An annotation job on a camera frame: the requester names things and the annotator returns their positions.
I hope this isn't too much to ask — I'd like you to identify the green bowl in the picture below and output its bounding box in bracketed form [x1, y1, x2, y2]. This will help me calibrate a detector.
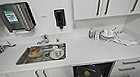
[84, 70, 92, 77]

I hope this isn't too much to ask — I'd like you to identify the stainless steel dishwasher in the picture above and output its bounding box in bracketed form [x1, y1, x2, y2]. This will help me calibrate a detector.
[72, 60, 117, 77]

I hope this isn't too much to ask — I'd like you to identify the white plate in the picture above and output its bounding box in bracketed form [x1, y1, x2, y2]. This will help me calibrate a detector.
[49, 49, 67, 61]

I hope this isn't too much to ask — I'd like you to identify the white mug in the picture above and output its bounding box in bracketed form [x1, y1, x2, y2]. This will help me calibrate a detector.
[51, 44, 64, 59]

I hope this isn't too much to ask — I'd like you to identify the white plastic bottle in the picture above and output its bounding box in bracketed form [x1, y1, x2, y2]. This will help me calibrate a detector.
[92, 29, 100, 41]

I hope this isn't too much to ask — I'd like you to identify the chrome sink faucet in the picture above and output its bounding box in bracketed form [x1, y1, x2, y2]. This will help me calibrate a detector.
[35, 33, 50, 46]

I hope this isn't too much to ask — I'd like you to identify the stack of white dishes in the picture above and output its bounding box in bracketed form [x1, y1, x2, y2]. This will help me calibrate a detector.
[98, 26, 119, 42]

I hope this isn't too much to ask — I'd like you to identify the orange sponge in bowl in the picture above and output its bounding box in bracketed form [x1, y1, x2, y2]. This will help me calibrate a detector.
[27, 48, 43, 60]

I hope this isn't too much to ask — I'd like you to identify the steel sink basin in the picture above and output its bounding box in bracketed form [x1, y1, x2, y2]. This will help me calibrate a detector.
[14, 41, 69, 66]

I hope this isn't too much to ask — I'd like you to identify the steel paper towel dispenser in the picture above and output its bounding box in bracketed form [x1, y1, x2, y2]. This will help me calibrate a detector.
[0, 0, 39, 35]

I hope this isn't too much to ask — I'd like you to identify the white narrow drawer cabinet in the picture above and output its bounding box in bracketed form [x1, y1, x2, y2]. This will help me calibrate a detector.
[108, 57, 140, 77]

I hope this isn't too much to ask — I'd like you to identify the white wall outlet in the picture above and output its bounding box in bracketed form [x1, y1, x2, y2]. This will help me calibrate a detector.
[71, 22, 77, 30]

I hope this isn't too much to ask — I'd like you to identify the black wall soap dispenser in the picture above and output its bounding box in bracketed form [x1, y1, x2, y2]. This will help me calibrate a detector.
[52, 7, 68, 31]

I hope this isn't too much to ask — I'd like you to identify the small wall label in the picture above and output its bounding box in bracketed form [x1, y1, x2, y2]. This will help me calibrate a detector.
[39, 14, 49, 19]

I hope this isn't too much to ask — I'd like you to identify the wire dishwasher rack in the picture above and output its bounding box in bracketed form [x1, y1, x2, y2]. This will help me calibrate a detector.
[74, 63, 114, 77]

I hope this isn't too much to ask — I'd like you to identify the white three-door wall cabinet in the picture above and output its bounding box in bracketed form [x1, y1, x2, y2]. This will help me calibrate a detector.
[72, 0, 140, 22]

